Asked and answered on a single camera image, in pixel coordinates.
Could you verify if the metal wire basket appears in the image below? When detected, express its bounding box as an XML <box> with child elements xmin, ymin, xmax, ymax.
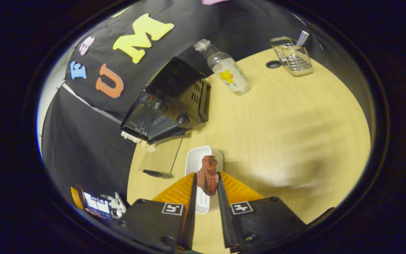
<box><xmin>270</xmin><ymin>36</ymin><xmax>314</xmax><ymax>76</ymax></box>

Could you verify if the black electric oven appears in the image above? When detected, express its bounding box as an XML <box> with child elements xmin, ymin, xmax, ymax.
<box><xmin>120</xmin><ymin>56</ymin><xmax>211</xmax><ymax>179</ymax></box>

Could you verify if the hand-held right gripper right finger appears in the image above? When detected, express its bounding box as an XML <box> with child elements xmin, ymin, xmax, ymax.
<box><xmin>217</xmin><ymin>171</ymin><xmax>307</xmax><ymax>254</ymax></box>

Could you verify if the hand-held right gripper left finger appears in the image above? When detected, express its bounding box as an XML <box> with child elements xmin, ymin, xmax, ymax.
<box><xmin>117</xmin><ymin>172</ymin><xmax>198</xmax><ymax>254</ymax></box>

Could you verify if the brown meat steak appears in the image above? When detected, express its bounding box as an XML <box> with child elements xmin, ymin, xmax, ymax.
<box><xmin>197</xmin><ymin>156</ymin><xmax>220</xmax><ymax>196</ymax></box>

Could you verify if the white rectangular dish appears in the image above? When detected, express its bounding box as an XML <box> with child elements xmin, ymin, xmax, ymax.
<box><xmin>185</xmin><ymin>146</ymin><xmax>224</xmax><ymax>214</ymax></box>

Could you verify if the clear plastic drink bottle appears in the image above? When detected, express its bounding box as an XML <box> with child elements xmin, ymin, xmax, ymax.
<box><xmin>193</xmin><ymin>38</ymin><xmax>252</xmax><ymax>96</ymax></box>

